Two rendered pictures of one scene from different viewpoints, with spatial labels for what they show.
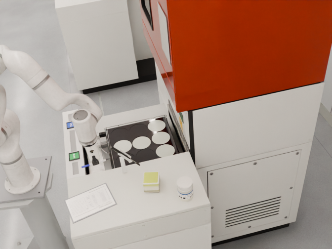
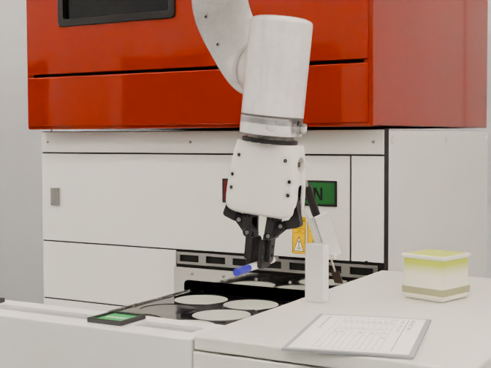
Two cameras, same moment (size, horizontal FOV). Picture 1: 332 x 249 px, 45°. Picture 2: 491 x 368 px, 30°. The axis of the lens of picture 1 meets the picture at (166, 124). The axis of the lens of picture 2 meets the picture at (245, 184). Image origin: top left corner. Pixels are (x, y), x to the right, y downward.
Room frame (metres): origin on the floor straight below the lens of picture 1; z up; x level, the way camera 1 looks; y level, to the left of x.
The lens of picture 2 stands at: (0.61, 1.33, 1.21)
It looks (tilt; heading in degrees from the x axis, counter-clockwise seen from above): 3 degrees down; 309
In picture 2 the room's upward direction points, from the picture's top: straight up
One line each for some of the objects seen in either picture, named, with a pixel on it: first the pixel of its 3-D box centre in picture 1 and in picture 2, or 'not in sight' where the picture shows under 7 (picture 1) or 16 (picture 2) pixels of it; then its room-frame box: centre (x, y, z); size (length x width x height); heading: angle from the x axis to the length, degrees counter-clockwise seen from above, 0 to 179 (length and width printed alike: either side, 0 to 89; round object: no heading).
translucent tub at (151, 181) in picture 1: (151, 182); (435, 274); (1.25, 0.10, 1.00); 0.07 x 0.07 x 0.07; 84
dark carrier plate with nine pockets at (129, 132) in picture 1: (142, 142); (220, 316); (1.63, 0.14, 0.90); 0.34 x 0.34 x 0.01; 9
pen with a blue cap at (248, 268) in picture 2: (95, 162); (258, 264); (1.38, 0.36, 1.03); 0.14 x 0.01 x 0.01; 105
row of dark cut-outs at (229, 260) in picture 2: (178, 123); (271, 264); (1.68, -0.07, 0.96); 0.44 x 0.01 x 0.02; 9
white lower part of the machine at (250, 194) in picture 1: (226, 157); not in sight; (1.91, -0.38, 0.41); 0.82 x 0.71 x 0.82; 9
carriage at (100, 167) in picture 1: (95, 159); not in sight; (1.57, 0.40, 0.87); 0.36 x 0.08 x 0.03; 9
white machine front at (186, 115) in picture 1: (171, 96); (196, 228); (1.86, -0.05, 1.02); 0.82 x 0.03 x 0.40; 9
